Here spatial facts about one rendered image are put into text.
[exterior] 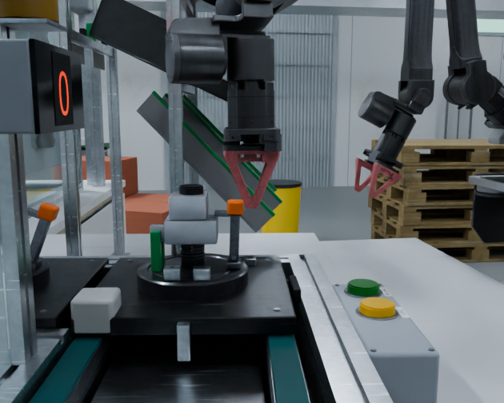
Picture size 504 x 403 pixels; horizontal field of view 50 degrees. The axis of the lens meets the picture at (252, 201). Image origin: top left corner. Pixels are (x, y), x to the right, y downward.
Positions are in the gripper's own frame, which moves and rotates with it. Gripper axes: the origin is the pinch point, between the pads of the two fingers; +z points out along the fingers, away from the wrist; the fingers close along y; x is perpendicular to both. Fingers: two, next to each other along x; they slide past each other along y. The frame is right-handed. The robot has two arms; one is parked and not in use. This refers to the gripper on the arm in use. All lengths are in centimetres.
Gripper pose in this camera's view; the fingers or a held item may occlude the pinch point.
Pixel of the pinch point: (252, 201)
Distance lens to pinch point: 68.3
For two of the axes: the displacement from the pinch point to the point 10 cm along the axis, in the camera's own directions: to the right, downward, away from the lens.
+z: 0.1, 9.9, 1.7
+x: 10.0, -0.1, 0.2
